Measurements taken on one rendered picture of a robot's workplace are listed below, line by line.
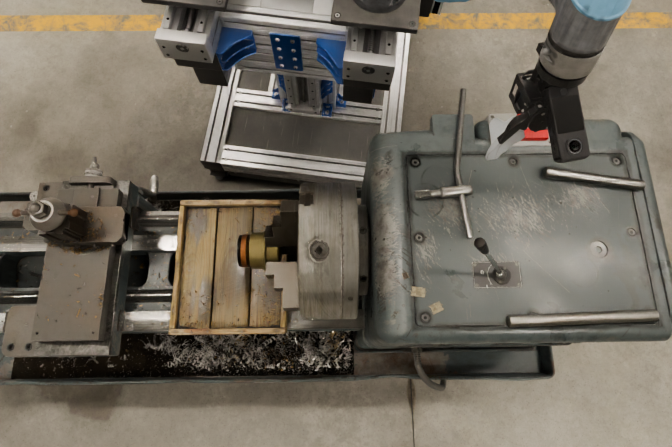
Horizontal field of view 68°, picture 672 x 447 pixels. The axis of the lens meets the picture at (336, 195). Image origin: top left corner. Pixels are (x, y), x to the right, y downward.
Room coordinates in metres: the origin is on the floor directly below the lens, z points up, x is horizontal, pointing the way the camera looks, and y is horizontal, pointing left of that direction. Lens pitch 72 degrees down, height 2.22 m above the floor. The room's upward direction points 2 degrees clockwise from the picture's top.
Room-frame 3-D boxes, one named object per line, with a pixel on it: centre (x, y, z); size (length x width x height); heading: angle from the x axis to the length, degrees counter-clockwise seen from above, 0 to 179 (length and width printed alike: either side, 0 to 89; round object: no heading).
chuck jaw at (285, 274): (0.14, 0.10, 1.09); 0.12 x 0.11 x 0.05; 2
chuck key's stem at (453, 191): (0.32, -0.22, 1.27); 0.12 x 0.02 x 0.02; 97
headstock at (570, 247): (0.26, -0.37, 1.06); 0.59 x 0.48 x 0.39; 92
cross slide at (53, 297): (0.23, 0.66, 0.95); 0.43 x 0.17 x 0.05; 2
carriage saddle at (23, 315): (0.21, 0.70, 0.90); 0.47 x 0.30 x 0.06; 2
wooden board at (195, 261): (0.22, 0.28, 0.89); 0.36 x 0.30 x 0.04; 2
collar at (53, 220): (0.29, 0.66, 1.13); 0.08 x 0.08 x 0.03
